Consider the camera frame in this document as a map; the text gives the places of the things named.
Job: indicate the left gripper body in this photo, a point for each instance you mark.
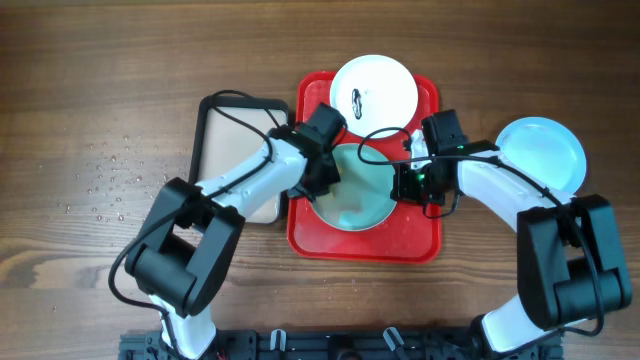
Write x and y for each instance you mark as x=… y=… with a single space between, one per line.
x=312 y=185

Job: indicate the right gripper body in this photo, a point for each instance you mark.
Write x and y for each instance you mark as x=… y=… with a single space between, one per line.
x=419 y=186

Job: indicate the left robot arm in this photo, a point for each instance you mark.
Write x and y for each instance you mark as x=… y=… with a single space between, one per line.
x=184 y=249

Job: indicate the white plate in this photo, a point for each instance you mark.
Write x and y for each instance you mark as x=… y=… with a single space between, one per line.
x=376 y=94

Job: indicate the black water tray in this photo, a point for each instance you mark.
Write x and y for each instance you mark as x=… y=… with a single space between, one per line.
x=239 y=157

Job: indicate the light blue front plate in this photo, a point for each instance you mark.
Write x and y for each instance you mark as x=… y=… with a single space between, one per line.
x=361 y=199

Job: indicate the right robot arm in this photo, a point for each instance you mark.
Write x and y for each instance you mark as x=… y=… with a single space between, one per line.
x=571 y=268

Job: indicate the light blue plate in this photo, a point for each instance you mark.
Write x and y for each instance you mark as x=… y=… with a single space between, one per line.
x=546 y=150
x=361 y=199

